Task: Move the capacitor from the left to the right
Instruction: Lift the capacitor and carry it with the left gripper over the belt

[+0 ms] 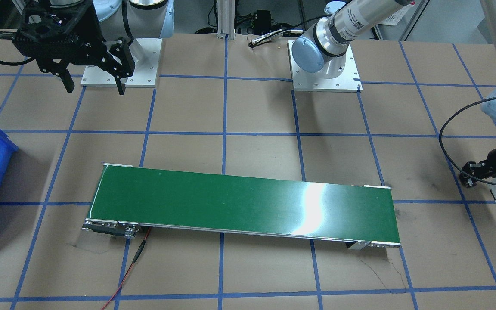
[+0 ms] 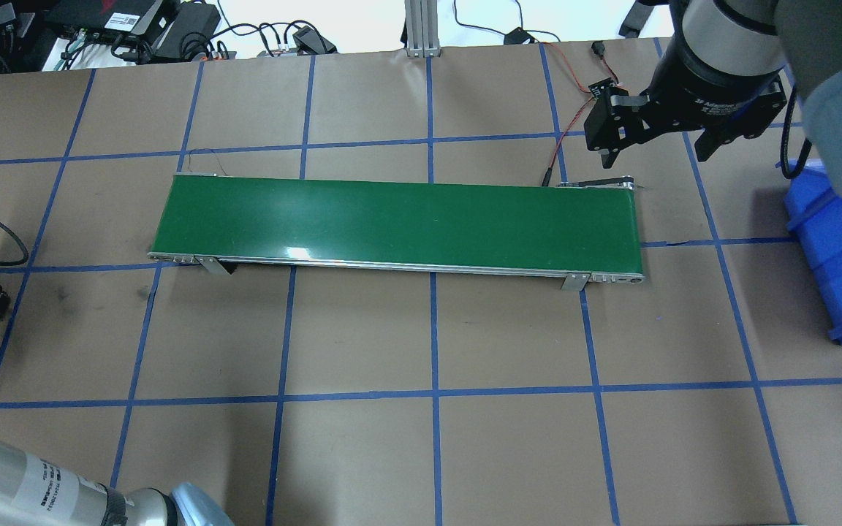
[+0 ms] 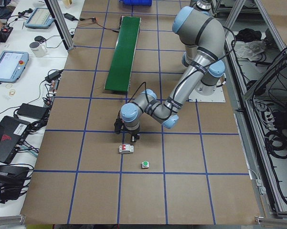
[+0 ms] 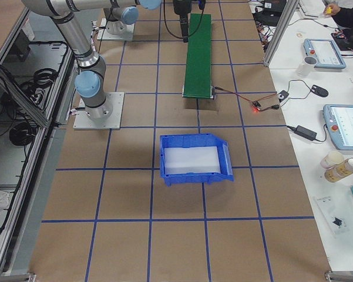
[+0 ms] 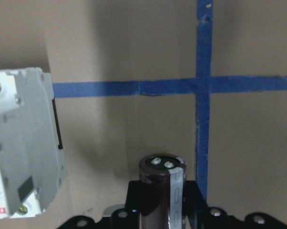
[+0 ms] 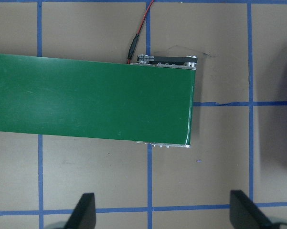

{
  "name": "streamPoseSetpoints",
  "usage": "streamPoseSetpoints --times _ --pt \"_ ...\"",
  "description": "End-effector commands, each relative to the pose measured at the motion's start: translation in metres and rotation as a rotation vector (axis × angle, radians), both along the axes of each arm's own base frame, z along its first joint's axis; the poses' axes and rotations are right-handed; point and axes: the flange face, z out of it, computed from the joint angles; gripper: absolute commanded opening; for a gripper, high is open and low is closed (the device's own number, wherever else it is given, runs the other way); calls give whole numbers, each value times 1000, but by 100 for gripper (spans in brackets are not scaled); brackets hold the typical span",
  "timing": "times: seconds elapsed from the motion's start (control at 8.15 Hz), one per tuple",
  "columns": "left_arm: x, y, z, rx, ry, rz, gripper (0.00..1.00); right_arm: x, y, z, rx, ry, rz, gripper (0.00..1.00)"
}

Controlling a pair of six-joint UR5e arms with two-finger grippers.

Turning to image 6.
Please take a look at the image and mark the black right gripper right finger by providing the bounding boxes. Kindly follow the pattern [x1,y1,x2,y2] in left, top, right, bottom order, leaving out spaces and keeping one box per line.
[229,190,274,229]

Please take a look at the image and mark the red conveyor power cable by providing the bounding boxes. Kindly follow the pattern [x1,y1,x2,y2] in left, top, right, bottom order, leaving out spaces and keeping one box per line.
[126,0,156,65]

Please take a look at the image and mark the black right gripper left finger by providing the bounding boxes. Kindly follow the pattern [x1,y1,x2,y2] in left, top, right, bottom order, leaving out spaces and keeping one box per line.
[64,193,96,229]

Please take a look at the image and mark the green conveyor belt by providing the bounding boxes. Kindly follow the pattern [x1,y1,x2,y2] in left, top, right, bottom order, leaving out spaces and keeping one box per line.
[0,54,195,147]

